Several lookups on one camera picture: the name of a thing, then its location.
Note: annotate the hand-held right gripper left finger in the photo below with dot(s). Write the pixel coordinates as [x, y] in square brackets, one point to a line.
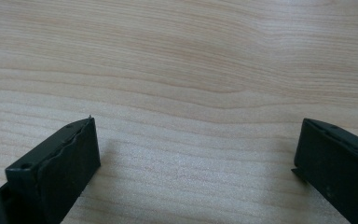
[59, 168]

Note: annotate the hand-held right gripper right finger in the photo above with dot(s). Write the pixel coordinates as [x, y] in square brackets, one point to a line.
[338, 165]

